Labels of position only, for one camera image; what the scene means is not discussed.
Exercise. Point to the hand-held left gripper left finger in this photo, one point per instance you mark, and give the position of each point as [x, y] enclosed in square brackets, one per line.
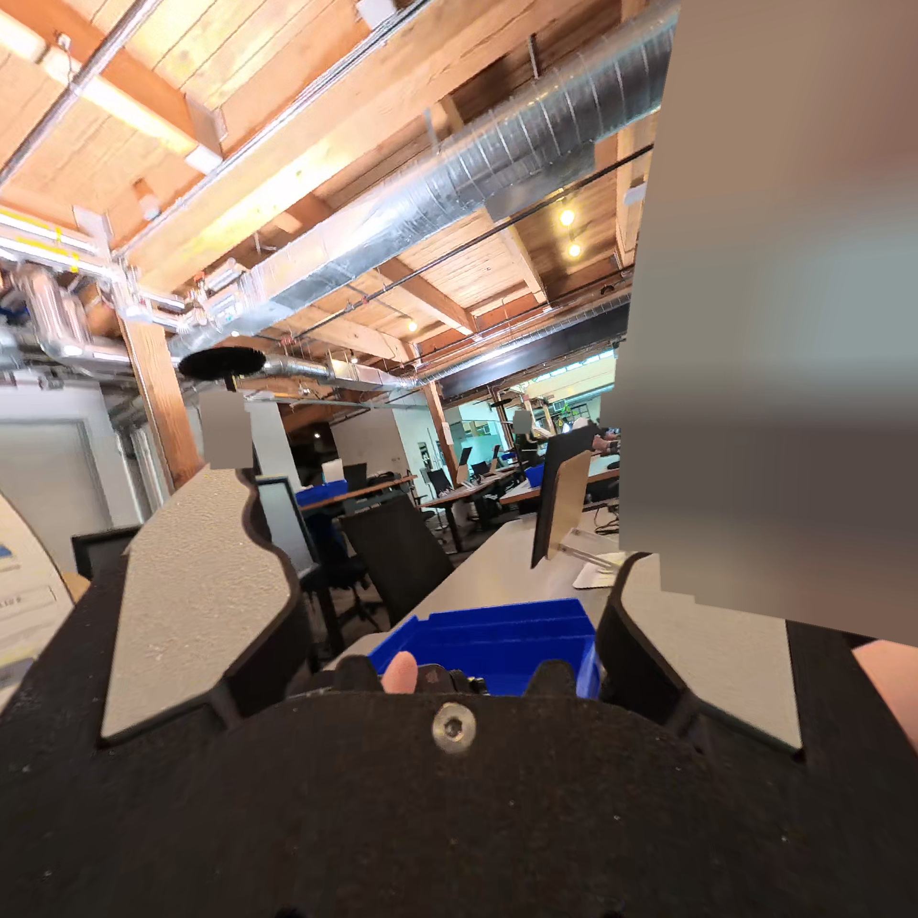
[201, 609]

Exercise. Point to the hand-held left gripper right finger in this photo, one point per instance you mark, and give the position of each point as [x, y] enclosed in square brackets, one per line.
[731, 674]

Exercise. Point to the blue plastic storage bin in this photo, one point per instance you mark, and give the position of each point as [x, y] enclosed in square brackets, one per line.
[495, 638]

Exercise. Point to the person's left hand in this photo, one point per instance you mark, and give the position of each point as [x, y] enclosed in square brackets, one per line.
[400, 674]

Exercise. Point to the black computer monitor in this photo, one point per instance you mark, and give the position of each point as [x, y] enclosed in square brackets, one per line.
[104, 552]
[283, 523]

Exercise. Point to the small blue parts bin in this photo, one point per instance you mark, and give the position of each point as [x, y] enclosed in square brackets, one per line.
[323, 493]

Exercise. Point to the white printed poster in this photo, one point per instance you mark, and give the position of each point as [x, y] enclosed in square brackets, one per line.
[25, 574]

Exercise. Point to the black office chair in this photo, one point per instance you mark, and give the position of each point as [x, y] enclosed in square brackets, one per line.
[394, 552]

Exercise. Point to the silver insulated pipes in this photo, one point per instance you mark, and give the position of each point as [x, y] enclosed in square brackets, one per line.
[50, 308]

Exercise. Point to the wooden support post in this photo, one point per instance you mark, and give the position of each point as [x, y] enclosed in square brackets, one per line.
[161, 416]

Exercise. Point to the silver ventilation duct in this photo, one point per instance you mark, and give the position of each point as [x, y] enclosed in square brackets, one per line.
[466, 165]

